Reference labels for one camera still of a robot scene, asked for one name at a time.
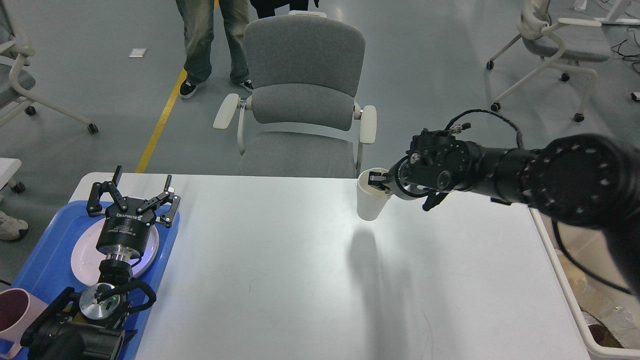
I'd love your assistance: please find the crushed red can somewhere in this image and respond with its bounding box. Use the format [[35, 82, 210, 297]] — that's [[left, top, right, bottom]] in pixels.
[[587, 324, 608, 346]]

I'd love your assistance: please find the person in black clothes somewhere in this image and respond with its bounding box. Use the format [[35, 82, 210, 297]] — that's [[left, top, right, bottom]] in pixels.
[[249, 0, 309, 19]]

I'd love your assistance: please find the white chair left background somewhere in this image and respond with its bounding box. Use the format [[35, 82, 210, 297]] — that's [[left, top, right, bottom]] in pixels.
[[0, 0, 99, 134]]

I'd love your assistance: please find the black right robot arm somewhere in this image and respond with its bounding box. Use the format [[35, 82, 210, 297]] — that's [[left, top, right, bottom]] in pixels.
[[365, 116, 640, 297]]

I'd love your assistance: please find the pink mug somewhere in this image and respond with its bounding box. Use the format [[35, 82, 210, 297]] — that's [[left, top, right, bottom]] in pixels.
[[0, 288, 48, 360]]

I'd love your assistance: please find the foil with brown napkin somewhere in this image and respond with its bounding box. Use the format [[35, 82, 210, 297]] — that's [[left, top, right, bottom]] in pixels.
[[598, 330, 625, 349]]

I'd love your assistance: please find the white chair background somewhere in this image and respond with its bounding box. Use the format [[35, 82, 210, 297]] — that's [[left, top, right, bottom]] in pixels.
[[486, 0, 611, 123], [0, 0, 99, 134]]

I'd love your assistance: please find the aluminium foil sheet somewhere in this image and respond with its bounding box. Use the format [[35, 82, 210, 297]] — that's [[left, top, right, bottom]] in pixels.
[[580, 297, 639, 343]]

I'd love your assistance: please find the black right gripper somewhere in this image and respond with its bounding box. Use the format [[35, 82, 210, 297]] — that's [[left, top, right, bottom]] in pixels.
[[368, 157, 448, 212]]

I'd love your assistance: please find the beige plastic bin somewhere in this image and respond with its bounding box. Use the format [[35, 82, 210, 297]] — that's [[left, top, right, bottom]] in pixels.
[[529, 209, 640, 360]]

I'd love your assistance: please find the white chair right background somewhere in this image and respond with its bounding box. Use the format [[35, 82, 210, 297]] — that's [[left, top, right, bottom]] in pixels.
[[486, 0, 611, 123]]

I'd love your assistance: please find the pink plate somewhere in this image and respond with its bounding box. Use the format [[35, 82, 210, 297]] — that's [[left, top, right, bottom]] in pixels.
[[70, 218, 160, 286]]

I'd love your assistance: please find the brown paper bag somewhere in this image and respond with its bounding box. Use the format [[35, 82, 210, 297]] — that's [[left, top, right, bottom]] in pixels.
[[555, 249, 595, 301]]

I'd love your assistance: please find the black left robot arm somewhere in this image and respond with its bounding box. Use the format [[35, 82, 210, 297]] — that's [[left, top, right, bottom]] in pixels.
[[13, 166, 181, 360]]

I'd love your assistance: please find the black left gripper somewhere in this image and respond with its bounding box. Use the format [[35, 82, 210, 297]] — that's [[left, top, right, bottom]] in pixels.
[[87, 165, 181, 259]]

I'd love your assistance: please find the grey office chair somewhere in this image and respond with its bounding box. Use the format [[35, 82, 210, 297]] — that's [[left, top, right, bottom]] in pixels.
[[213, 11, 377, 179]]

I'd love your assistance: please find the white shoe left edge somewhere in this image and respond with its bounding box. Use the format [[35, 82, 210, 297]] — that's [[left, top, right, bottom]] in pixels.
[[0, 210, 29, 242]]

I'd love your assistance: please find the white paper cup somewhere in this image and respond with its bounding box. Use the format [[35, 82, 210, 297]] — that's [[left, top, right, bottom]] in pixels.
[[356, 167, 393, 221]]

